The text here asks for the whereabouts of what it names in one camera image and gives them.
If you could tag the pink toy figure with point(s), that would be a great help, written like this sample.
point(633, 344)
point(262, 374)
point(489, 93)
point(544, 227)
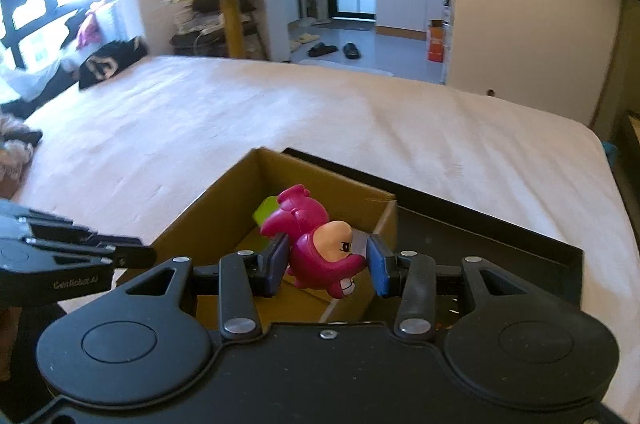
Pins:
point(312, 244)

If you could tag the green hexagonal container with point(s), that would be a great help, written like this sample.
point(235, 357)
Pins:
point(265, 210)

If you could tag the pink cloth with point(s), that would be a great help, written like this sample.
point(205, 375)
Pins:
point(89, 29)

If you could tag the cardboard box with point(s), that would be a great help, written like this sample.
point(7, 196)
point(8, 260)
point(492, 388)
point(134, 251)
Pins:
point(200, 224)

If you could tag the yellow table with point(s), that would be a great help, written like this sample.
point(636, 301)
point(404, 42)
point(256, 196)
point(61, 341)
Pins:
point(232, 4)

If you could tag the black tray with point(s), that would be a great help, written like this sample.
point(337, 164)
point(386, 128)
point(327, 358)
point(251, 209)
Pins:
point(490, 244)

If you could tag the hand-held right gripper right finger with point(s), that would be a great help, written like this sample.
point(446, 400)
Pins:
point(380, 268)

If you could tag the black slipper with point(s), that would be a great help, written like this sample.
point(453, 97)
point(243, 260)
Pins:
point(351, 50)
point(322, 50)

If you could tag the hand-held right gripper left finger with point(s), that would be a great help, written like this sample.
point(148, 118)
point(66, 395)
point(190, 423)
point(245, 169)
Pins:
point(276, 266)

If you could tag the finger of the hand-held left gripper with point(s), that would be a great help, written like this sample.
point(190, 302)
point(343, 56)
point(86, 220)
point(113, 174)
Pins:
point(75, 260)
point(50, 224)

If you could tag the orange box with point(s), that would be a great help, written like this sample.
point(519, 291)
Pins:
point(435, 42)

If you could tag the black plush toy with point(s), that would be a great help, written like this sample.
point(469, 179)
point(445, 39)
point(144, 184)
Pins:
point(110, 62)

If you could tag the yellow slipper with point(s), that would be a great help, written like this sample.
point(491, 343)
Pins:
point(305, 39)

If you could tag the furry brown blanket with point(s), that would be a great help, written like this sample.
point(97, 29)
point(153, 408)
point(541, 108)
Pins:
point(17, 154)

